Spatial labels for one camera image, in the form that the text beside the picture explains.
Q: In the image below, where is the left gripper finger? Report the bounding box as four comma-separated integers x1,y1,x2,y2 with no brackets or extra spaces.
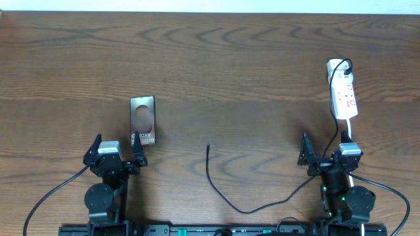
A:
85,134,102,156
133,131,145,161

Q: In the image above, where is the black USB charging cable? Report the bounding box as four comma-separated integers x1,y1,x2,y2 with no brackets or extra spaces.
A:
205,58,354,215

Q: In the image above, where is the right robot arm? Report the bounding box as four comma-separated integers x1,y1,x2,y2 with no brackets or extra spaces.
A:
297,132,376,235

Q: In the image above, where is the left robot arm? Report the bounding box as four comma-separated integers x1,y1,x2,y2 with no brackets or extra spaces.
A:
83,132,148,236

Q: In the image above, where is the white power strip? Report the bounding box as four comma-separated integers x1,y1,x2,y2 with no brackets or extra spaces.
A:
326,58,358,120

